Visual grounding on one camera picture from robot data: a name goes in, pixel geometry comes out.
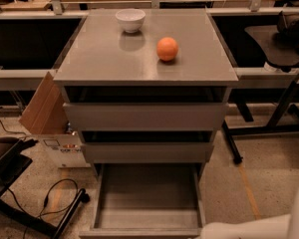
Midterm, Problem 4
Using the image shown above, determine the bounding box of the grey bottom drawer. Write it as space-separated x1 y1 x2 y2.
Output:
79 163 206 239

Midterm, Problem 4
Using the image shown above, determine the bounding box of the black chair seat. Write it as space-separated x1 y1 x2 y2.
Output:
245 11 299 72

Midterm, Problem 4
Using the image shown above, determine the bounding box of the orange ball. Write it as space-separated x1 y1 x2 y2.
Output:
156 37 178 62

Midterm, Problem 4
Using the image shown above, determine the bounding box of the grey top drawer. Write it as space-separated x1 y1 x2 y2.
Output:
62 86 229 131

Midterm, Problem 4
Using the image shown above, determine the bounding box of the grey drawer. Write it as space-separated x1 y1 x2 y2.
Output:
79 163 206 239
82 130 213 163
62 86 229 131

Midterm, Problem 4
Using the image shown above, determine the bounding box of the black table stand right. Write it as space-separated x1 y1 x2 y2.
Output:
222 81 299 164

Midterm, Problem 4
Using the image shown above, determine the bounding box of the grey drawer cabinet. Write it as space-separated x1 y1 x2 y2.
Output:
52 7 239 181

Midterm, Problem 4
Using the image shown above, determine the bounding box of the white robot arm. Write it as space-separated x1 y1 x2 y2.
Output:
195 189 299 239

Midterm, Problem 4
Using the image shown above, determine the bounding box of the black floor cable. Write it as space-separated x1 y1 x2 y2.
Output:
6 178 80 239

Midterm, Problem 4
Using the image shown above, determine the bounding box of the black stand left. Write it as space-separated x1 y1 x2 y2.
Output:
0 136 91 239

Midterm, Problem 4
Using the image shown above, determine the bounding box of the grey middle drawer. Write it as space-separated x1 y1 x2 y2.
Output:
82 130 213 163

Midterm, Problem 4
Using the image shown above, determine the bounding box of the white ceramic bowl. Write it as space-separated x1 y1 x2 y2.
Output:
116 9 146 33

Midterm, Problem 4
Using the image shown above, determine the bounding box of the white printed box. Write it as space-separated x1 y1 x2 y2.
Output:
38 134 90 168

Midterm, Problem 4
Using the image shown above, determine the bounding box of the brown cardboard box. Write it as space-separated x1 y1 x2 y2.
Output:
19 73 68 134

